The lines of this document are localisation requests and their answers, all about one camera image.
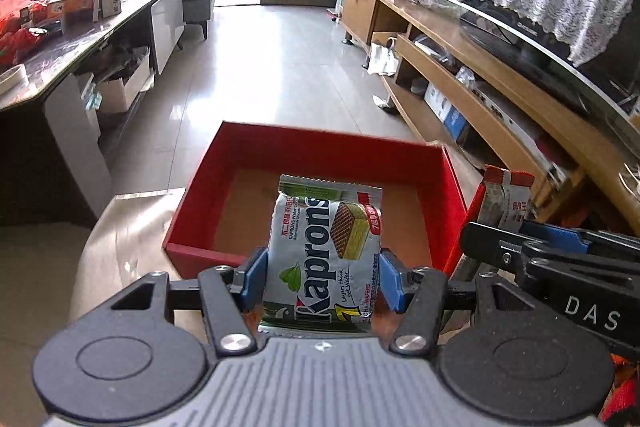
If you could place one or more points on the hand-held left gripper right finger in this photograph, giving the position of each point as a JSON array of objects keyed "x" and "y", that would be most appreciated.
[{"x": 390, "y": 279}]

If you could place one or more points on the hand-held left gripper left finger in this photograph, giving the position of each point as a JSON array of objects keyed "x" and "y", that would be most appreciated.
[{"x": 255, "y": 279}]

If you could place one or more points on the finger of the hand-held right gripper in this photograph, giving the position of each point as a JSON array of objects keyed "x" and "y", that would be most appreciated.
[
  {"x": 565, "y": 236},
  {"x": 490, "y": 246}
]

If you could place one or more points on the red white snack packet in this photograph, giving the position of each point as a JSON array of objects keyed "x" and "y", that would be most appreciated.
[{"x": 505, "y": 197}]

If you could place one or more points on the silver green wafer packet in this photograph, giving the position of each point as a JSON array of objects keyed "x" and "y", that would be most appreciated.
[{"x": 320, "y": 257}]

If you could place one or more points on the red cardboard box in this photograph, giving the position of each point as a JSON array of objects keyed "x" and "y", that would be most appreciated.
[{"x": 320, "y": 149}]

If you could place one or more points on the white set-top device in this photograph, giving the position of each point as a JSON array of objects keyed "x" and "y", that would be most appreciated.
[{"x": 500, "y": 117}]

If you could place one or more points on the white blue box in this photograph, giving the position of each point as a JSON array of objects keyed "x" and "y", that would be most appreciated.
[{"x": 440, "y": 103}]

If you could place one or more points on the wooden television cabinet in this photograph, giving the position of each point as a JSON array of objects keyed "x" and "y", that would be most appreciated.
[{"x": 500, "y": 74}]

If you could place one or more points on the black television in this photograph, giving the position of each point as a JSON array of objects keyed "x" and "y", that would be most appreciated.
[{"x": 525, "y": 42}]

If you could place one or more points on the white shopping bag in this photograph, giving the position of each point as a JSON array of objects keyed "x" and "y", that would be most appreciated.
[{"x": 382, "y": 59}]

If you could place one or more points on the white cardboard box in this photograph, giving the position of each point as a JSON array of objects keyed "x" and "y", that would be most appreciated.
[{"x": 117, "y": 92}]

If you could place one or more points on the small white carton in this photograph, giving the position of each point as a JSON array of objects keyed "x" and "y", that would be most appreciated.
[{"x": 110, "y": 1}]

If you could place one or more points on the white tape roll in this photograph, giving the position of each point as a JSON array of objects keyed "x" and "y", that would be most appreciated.
[{"x": 10, "y": 79}]

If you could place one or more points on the orange snack box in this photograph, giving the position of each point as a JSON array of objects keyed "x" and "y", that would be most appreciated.
[{"x": 75, "y": 4}]

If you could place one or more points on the red plastic bag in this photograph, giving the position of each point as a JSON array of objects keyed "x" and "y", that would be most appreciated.
[{"x": 15, "y": 42}]

